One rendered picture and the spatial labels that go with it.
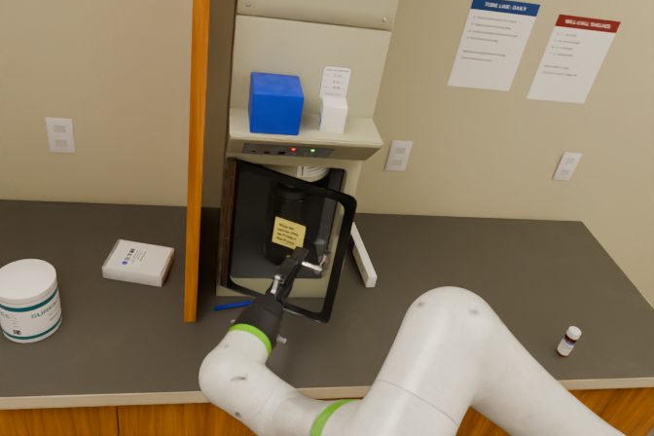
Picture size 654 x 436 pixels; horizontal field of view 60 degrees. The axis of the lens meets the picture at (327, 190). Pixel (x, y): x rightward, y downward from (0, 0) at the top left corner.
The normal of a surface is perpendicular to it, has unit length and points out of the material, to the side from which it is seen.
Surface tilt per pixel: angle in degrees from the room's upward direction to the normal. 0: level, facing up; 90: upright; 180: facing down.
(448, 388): 44
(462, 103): 90
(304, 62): 90
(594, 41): 90
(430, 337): 35
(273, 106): 90
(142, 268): 0
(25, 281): 0
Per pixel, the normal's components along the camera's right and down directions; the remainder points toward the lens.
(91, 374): 0.16, -0.81
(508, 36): 0.15, 0.58
